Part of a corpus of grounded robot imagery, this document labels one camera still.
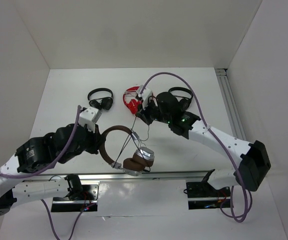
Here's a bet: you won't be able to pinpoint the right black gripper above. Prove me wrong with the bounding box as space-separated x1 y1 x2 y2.
135 96 171 125

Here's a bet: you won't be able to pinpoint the thin black headphone cable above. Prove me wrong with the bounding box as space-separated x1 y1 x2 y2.
112 107 152 173

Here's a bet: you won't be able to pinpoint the brown silver headphones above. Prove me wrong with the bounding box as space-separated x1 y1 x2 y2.
99 125 155 176

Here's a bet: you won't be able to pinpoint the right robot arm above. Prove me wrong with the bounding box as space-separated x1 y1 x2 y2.
137 91 271 196

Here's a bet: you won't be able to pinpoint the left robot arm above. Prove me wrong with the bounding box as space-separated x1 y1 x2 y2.
0 124 102 216

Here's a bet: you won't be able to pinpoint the right black headphones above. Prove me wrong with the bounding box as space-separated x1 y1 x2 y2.
168 86 194 111

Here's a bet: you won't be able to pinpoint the black headphones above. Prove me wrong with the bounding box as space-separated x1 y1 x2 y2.
168 86 194 111
87 87 114 111

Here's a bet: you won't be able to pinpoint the left black headphones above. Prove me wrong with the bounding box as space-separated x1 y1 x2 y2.
87 87 114 111

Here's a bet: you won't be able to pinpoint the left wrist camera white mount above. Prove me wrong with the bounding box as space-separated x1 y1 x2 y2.
78 106 102 132

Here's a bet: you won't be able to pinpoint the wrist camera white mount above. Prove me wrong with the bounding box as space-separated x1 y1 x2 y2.
135 85 153 109
78 106 102 132

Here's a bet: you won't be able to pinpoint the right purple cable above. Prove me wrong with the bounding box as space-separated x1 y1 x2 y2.
140 72 253 223

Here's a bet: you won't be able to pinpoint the purple cable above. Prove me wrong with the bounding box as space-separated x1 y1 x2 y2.
0 104 94 240
140 72 253 223

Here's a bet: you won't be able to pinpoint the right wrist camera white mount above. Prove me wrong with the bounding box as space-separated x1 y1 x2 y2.
135 85 153 109

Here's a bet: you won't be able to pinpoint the red headphones with white cable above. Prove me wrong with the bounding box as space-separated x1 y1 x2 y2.
122 86 143 116

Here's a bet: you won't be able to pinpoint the aluminium rail front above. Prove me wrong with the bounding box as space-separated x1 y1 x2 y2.
21 170 214 186

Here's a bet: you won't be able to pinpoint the aluminium rail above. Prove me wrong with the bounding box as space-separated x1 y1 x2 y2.
21 170 214 186
215 68 247 140

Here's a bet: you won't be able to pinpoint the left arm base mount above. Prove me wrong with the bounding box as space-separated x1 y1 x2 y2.
51 174 99 213

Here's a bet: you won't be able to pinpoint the aluminium rail right side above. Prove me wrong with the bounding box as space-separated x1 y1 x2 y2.
215 68 247 140

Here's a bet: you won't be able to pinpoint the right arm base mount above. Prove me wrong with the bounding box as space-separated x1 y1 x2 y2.
183 170 231 210

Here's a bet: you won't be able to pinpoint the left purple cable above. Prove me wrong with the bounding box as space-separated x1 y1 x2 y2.
0 104 94 240

